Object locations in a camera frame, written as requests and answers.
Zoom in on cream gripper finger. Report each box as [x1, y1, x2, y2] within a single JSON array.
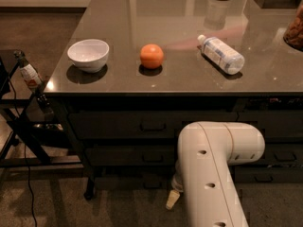
[[166, 190, 180, 210]]

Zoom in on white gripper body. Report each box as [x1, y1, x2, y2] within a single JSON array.
[[171, 162, 184, 193]]

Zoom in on drawer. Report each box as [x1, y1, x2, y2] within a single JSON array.
[[85, 145, 175, 166], [234, 167, 303, 183], [95, 172, 172, 190], [68, 111, 237, 140], [258, 143, 303, 166], [239, 110, 303, 141]]

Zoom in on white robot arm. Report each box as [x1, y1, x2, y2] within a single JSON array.
[[166, 121, 265, 227]]

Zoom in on dark drawer cabinet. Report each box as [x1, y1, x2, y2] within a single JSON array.
[[46, 91, 303, 189]]

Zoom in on orange round fruit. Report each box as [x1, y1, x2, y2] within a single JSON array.
[[140, 44, 164, 69]]

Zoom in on clear plastic water bottle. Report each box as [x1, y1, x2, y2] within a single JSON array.
[[198, 35, 245, 75]]

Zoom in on white ceramic bowl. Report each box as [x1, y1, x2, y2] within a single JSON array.
[[67, 39, 110, 73]]

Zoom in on black side table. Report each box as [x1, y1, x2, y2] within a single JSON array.
[[0, 49, 83, 168]]

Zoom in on sauce bottle with label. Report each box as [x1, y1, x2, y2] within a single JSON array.
[[14, 50, 43, 92]]

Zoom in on black cable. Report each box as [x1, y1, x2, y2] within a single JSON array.
[[9, 79, 39, 227]]

